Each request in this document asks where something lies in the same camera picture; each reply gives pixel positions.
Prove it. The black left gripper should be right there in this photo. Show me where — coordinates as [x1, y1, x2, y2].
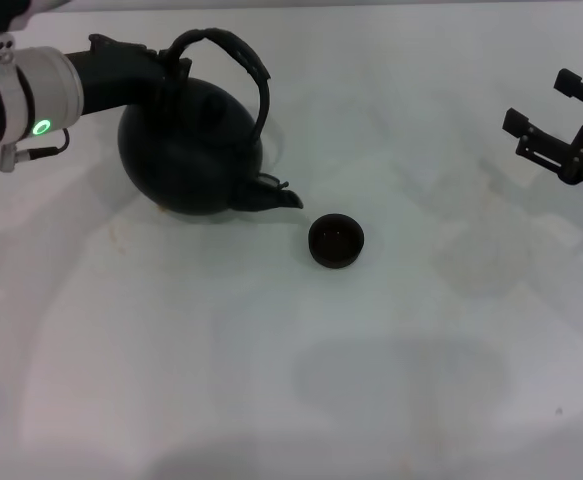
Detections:
[63, 33, 193, 122]

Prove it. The black round teapot with handle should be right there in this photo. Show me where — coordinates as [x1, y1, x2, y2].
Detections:
[117, 27, 305, 219]

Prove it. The small dark brown teacup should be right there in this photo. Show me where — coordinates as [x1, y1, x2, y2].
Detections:
[308, 213, 366, 270]

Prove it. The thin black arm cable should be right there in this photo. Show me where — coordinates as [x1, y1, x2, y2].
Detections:
[0, 128, 71, 173]

